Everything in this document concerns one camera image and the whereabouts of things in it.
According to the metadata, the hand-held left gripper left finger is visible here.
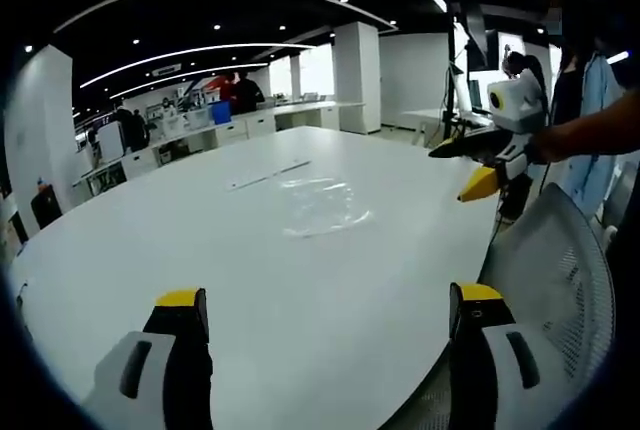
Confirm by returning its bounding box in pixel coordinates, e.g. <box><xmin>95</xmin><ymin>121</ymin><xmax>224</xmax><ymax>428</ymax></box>
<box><xmin>82</xmin><ymin>287</ymin><xmax>215</xmax><ymax>430</ymax></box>

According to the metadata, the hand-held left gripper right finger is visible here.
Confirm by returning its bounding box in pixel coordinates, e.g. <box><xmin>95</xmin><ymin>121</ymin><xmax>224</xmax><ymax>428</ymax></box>
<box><xmin>448</xmin><ymin>281</ymin><xmax>562</xmax><ymax>430</ymax></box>

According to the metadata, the clear food packaging bag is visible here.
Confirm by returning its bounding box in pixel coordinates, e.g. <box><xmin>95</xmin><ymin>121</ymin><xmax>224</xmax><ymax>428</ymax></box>
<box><xmin>281</xmin><ymin>174</ymin><xmax>375</xmax><ymax>240</ymax></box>

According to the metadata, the hanging dark garment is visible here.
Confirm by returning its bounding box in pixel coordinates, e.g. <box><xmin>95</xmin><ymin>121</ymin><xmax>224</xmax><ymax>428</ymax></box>
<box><xmin>549</xmin><ymin>47</ymin><xmax>585</xmax><ymax>127</ymax></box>

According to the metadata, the black light stand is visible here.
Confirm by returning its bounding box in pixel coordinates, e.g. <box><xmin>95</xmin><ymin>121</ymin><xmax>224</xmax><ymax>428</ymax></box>
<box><xmin>443</xmin><ymin>14</ymin><xmax>464</xmax><ymax>144</ymax></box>

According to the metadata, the hanging white coat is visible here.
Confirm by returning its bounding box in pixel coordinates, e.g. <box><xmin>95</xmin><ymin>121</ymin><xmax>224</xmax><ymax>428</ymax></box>
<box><xmin>569</xmin><ymin>52</ymin><xmax>629</xmax><ymax>219</ymax></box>

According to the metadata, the white mesh office chair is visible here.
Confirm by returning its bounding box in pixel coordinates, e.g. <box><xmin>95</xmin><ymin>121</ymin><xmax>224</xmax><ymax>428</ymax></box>
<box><xmin>412</xmin><ymin>182</ymin><xmax>617</xmax><ymax>430</ymax></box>

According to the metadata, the black office chair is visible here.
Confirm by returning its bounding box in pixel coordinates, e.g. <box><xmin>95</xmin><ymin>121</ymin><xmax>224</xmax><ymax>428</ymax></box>
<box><xmin>30</xmin><ymin>184</ymin><xmax>65</xmax><ymax>230</ymax></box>

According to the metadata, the long white counter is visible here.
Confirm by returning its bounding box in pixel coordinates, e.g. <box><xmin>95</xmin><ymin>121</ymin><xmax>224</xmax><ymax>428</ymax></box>
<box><xmin>74</xmin><ymin>99</ymin><xmax>354</xmax><ymax>191</ymax></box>

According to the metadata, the white box appliance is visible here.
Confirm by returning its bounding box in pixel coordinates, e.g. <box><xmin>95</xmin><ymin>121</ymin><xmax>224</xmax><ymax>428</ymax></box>
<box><xmin>96</xmin><ymin>121</ymin><xmax>125</xmax><ymax>162</ymax></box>

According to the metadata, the blue plastic bin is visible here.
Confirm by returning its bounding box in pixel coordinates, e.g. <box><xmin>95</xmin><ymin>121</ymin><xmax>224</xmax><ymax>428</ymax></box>
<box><xmin>209</xmin><ymin>101</ymin><xmax>233</xmax><ymax>126</ymax></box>

